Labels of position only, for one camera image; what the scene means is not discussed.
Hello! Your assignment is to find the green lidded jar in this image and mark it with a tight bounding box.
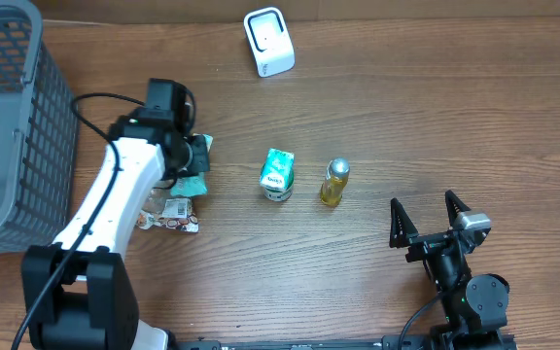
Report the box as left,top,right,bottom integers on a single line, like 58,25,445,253
259,148,295,202

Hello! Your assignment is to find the grey plastic mesh basket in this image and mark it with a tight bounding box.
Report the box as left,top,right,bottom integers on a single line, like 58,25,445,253
0,0,79,253

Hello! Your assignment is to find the brown Pantree snack pouch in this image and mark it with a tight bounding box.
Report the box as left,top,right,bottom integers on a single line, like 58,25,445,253
136,189,199,233

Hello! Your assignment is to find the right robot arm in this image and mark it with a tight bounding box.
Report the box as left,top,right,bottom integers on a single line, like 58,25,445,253
382,191,517,350

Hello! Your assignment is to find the white barcode scanner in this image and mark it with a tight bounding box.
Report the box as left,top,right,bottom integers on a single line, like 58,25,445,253
243,7,296,78

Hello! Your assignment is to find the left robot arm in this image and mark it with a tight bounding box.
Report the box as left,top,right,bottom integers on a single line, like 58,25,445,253
12,116,209,349

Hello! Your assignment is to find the teal packet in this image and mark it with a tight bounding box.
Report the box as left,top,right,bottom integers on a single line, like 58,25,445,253
170,134,213,197

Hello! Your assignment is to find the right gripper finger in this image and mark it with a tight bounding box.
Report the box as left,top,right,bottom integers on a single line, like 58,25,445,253
444,190,472,228
389,198,419,248

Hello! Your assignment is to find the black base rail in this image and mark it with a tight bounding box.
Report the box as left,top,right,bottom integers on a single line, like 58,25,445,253
167,333,519,350

